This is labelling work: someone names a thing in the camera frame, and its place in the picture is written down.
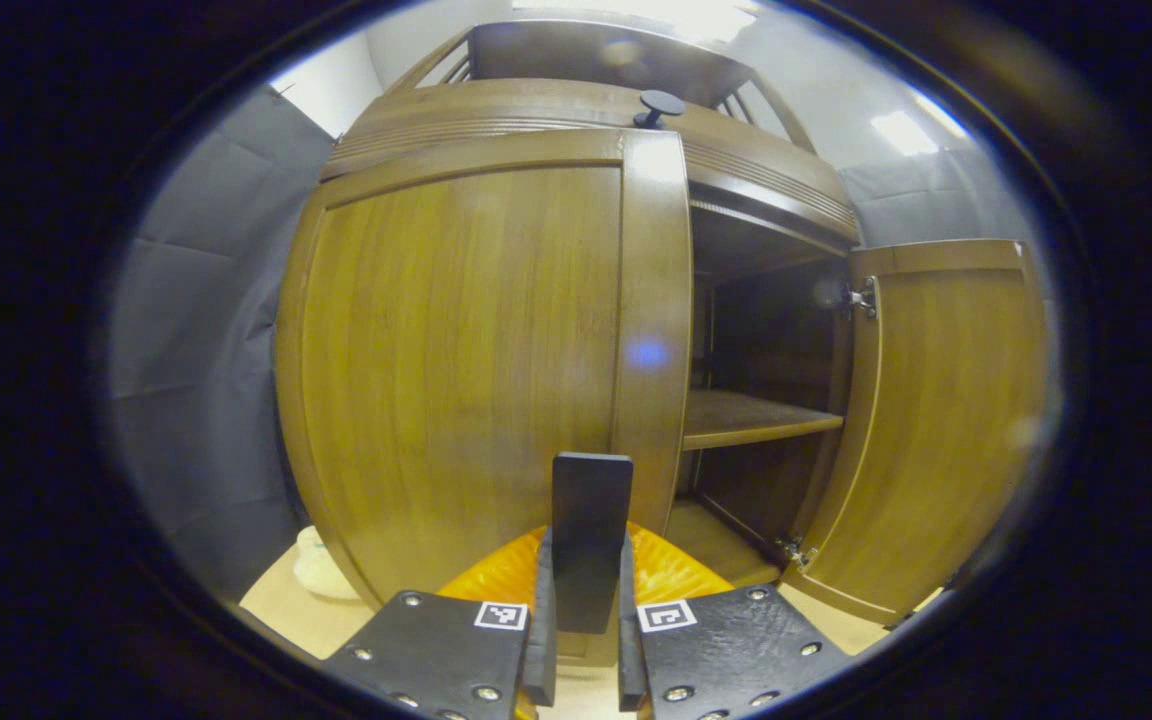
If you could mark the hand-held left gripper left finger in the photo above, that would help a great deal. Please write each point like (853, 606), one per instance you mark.
(446, 650)

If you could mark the large ceiling light panel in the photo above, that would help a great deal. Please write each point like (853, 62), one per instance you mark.
(676, 12)

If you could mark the cream plush toy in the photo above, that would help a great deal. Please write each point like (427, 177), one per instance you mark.
(321, 570)

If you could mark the wooden cabinet drawer black knob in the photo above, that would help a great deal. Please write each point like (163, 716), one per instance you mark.
(536, 110)

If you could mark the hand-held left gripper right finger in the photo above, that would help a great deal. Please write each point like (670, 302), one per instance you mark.
(736, 650)

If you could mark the wooden shoe cabinet door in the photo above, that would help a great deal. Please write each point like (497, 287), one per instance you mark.
(456, 370)
(946, 430)

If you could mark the wooden double-door shoe cabinet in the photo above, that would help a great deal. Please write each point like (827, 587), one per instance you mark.
(776, 330)

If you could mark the small ceiling light panel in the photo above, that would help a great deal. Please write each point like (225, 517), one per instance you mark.
(904, 133)

